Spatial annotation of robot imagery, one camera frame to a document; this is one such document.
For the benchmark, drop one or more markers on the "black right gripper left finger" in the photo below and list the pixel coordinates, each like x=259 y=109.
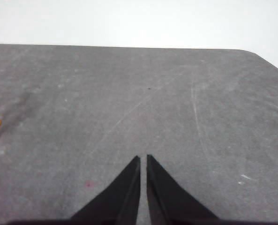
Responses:
x=122 y=199

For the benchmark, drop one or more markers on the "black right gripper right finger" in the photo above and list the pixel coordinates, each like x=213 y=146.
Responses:
x=167 y=199

